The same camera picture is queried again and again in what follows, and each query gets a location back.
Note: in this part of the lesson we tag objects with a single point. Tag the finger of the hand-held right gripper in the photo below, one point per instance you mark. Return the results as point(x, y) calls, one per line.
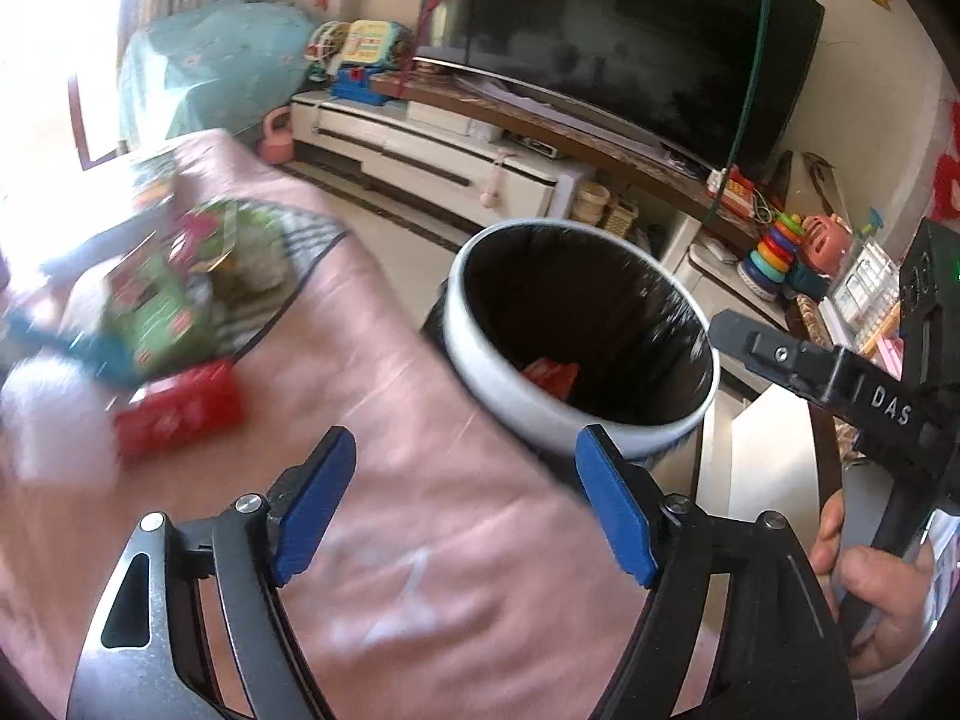
point(780, 360)

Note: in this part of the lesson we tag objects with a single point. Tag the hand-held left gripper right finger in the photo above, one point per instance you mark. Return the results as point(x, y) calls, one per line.
point(615, 510)

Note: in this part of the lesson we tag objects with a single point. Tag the teal plastic packet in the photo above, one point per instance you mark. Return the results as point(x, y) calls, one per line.
point(97, 352)

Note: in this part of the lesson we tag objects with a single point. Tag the blue toy cash register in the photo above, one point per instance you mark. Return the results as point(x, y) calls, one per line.
point(356, 82)

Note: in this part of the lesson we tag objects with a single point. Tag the pink plastic toy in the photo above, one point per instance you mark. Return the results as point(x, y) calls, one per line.
point(825, 244)

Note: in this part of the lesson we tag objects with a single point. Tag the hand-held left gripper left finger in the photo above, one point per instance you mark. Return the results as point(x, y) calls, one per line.
point(315, 502)

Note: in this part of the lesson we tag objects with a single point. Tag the red green snack packet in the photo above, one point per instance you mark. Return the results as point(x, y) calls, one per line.
point(199, 232)

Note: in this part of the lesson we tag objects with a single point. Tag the red toy telephone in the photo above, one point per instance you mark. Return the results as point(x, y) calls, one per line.
point(735, 195)

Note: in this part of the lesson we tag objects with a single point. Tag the pink kettlebell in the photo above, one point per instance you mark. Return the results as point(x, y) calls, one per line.
point(276, 142)

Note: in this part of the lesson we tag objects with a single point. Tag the pink hanging toy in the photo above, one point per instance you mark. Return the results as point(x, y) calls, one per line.
point(491, 191)

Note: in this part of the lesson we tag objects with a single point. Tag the red paper garland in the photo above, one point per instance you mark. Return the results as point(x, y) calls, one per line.
point(949, 180)

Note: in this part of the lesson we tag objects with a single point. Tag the yellow teal toy phone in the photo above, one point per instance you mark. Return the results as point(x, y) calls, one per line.
point(371, 45)

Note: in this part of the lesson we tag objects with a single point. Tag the teal floral cover cloth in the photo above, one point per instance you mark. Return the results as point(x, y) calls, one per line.
point(217, 67)

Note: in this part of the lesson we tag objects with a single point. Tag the black plastic bin bag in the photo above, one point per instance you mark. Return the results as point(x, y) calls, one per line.
point(570, 300)

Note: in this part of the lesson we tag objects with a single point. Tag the white TV cabinet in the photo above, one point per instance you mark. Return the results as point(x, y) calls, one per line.
point(420, 157)

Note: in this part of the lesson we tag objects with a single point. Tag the glass balcony door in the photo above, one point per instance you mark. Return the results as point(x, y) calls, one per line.
point(45, 52)

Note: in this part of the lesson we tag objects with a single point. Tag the white round trash bin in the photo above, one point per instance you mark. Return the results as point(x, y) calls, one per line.
point(487, 390)

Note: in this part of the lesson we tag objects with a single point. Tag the person's right hand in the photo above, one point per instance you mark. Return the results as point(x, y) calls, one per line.
point(892, 600)

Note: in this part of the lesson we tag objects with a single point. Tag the green cover book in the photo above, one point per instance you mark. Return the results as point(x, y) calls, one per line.
point(154, 176)

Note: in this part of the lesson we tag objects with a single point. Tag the black set-top box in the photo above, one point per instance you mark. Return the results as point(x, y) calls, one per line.
point(536, 146)

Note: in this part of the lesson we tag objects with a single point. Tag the yellow plastic tub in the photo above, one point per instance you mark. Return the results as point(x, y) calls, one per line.
point(591, 202)

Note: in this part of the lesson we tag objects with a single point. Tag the white flat box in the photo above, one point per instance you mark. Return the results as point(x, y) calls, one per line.
point(442, 118)

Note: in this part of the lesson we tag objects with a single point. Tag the clear drawer organizer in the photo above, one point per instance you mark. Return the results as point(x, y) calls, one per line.
point(862, 289)

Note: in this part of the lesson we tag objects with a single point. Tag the white toy fan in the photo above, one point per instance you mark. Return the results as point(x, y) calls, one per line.
point(326, 49)

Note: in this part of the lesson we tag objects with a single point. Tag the white tissue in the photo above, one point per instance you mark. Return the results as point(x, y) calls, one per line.
point(52, 420)

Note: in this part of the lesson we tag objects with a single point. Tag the large black television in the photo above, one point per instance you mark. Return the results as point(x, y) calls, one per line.
point(615, 37)

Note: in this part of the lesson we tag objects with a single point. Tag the crumpled green foil wrapper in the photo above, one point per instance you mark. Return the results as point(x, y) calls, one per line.
point(251, 259)

